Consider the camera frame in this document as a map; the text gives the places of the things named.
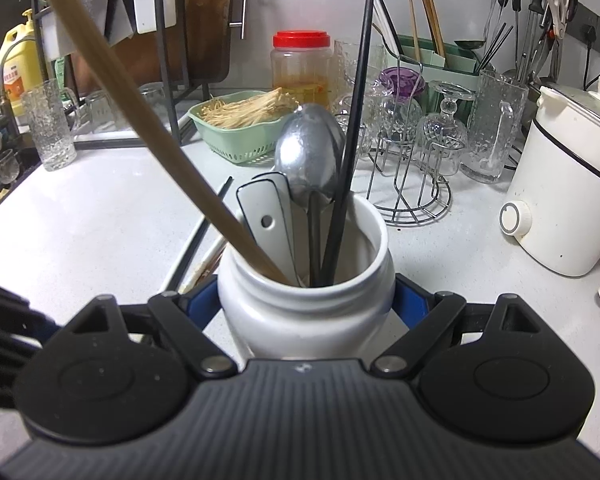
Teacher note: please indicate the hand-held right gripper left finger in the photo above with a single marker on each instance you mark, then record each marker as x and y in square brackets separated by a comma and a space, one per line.
[205, 305]

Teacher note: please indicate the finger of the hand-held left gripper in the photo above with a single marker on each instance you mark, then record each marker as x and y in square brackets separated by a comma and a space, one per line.
[50, 332]

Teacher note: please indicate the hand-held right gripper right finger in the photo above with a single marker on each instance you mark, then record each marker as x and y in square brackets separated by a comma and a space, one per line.
[411, 305]

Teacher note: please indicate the white chopstick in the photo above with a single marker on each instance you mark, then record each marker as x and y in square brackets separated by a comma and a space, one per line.
[207, 260]

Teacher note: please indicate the black chopstick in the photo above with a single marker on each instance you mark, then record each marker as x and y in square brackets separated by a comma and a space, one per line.
[352, 125]
[200, 232]

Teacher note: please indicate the white ceramic spoon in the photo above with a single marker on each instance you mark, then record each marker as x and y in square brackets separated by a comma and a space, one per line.
[282, 185]
[275, 240]

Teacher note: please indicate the white ceramic mug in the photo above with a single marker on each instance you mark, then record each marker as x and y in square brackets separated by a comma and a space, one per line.
[305, 320]

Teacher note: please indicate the metal spoon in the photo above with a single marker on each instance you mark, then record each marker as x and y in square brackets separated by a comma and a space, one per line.
[310, 155]

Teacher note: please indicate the brown wooden chopstick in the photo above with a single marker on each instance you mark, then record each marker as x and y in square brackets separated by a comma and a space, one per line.
[130, 110]

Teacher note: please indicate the black thin standing utensils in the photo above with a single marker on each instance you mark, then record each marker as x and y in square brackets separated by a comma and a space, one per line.
[495, 47]

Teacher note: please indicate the row of hanging utensils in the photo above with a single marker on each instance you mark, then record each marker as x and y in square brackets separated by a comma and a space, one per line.
[517, 0]

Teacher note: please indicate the green plastic basket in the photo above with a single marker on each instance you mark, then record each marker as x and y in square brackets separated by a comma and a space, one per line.
[240, 145]

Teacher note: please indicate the wine glass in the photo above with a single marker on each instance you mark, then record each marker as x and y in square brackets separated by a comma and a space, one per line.
[4, 165]

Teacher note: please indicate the white electric cooker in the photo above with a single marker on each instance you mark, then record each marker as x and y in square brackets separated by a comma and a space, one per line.
[565, 200]

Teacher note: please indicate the inverted glass goblet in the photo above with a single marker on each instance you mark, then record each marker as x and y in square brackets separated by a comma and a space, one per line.
[445, 120]

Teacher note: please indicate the inverted clear glass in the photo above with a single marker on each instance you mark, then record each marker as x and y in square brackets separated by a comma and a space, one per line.
[395, 115]

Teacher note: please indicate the textured glass mug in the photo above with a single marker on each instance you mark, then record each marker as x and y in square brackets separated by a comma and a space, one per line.
[50, 125]
[495, 125]
[347, 65]

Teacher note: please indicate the enoki mushroom bunch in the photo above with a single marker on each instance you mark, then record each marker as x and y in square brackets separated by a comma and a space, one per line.
[245, 110]

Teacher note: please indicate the small clear glass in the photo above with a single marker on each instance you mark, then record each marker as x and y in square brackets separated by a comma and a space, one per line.
[152, 97]
[100, 110]

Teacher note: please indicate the black dish rack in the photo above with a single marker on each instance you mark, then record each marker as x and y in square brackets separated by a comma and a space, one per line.
[171, 85]

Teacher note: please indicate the purple lid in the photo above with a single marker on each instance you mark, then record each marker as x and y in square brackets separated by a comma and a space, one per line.
[402, 82]

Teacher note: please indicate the green utensil holder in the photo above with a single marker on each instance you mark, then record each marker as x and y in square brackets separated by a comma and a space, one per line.
[460, 62]

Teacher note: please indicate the plastic jar red lid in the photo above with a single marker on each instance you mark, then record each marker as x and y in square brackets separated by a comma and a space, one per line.
[300, 70]

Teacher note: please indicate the cooker lid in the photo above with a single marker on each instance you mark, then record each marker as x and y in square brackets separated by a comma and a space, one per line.
[585, 105]

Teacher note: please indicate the metal ladle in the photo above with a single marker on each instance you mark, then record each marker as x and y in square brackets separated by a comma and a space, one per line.
[470, 44]

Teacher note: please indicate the yellow detergent jug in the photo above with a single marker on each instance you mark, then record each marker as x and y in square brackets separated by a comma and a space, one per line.
[17, 60]

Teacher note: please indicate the wooden cutting board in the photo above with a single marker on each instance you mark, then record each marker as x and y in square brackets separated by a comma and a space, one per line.
[205, 25]

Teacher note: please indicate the bunch of standing sticks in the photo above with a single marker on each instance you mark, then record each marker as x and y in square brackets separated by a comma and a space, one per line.
[435, 25]

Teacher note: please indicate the white plastic rack cup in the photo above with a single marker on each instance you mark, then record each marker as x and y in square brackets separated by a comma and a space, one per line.
[60, 40]
[155, 5]

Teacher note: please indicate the plain steel cleaver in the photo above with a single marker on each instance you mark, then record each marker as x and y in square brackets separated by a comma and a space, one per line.
[115, 15]

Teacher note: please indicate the grey wall socket plate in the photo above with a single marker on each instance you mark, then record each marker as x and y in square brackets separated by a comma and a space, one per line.
[595, 30]

